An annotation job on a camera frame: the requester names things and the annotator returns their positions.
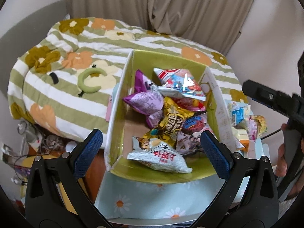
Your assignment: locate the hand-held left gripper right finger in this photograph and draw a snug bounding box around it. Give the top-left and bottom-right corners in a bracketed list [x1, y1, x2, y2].
[192, 130, 279, 227]

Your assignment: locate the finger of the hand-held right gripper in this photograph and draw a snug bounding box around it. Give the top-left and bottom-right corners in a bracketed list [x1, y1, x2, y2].
[242, 79, 296, 119]

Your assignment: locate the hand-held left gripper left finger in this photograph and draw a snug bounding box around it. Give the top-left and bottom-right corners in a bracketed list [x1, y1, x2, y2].
[24, 128, 112, 227]

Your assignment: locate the pink figure print snack packet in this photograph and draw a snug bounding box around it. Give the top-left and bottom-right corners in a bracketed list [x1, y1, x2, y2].
[177, 115, 214, 156]

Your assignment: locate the pile of snack packets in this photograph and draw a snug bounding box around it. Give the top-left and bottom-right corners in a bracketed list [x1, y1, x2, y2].
[224, 100, 268, 152]

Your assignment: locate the silver white snack packet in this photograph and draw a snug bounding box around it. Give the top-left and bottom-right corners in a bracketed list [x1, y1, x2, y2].
[127, 136, 193, 174]

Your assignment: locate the gold snack packet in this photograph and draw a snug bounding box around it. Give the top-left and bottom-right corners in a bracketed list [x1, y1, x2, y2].
[142, 97, 202, 148]

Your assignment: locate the purple snack packet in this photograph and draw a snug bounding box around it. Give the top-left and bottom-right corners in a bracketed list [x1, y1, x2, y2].
[122, 69, 164, 129]

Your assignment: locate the red white blue snack packet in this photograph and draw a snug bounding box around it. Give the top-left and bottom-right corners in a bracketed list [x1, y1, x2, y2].
[153, 68, 207, 101]

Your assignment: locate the green cardboard box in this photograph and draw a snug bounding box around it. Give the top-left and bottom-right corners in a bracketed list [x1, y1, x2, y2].
[104, 49, 238, 184]

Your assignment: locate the person's right hand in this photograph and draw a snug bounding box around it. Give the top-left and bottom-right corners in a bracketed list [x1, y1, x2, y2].
[275, 123, 304, 201]

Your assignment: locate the floral striped blanket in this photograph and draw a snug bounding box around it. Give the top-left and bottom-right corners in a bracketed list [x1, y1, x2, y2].
[7, 17, 250, 143]

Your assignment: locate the pink phone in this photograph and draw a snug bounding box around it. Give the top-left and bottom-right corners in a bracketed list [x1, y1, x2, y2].
[106, 95, 113, 123]

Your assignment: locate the white small appliance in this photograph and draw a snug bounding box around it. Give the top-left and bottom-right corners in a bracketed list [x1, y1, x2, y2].
[17, 120, 45, 150]

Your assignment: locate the green curved plush piece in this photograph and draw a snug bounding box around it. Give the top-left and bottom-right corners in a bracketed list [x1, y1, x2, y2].
[77, 67, 108, 95]

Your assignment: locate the light blue daisy tablecloth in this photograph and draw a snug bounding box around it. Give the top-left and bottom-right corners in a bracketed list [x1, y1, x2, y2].
[95, 83, 264, 219]

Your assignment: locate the beige curtain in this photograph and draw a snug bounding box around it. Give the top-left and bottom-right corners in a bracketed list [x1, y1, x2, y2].
[61, 0, 262, 55]

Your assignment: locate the grey headboard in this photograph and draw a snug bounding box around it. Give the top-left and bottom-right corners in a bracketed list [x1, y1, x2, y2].
[0, 0, 72, 44]

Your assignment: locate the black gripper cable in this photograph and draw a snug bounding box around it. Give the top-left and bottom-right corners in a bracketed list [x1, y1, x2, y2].
[261, 128, 283, 140]

